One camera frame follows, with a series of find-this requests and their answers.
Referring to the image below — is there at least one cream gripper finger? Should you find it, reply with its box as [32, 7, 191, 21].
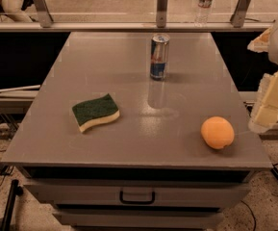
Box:
[248, 71, 278, 134]
[247, 28, 271, 53]

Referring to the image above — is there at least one Red Bull can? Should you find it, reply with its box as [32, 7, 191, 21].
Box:
[150, 33, 170, 80]

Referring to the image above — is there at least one clear plastic water bottle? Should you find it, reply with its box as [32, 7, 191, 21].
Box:
[194, 0, 213, 27]

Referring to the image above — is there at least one orange fruit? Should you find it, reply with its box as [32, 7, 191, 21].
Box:
[201, 116, 235, 149]

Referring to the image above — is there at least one grey drawer cabinet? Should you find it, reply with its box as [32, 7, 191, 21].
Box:
[3, 33, 271, 231]

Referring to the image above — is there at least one green yellow sponge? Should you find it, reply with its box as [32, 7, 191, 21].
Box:
[72, 94, 120, 133]

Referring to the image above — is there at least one black metal stand leg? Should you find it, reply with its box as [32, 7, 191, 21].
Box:
[1, 179, 23, 231]

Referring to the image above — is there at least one black drawer handle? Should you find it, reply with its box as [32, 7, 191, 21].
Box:
[119, 191, 156, 205]

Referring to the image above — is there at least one metal railing frame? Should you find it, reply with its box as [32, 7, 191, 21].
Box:
[0, 0, 275, 33]

